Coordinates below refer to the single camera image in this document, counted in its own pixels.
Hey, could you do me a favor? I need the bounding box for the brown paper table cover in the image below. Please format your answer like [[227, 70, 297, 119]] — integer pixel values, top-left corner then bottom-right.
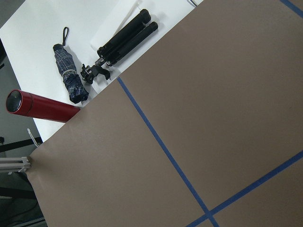
[[28, 0, 303, 227]]

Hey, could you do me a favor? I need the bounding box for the red thermos bottle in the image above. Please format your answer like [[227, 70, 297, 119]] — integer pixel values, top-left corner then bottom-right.
[[6, 89, 80, 123]]

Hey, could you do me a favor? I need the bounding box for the blue plaid folded umbrella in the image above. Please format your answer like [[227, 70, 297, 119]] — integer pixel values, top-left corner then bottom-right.
[[53, 27, 89, 104]]

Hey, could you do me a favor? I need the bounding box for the black folded tripod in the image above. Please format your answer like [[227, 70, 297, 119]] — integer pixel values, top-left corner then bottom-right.
[[80, 9, 158, 84]]

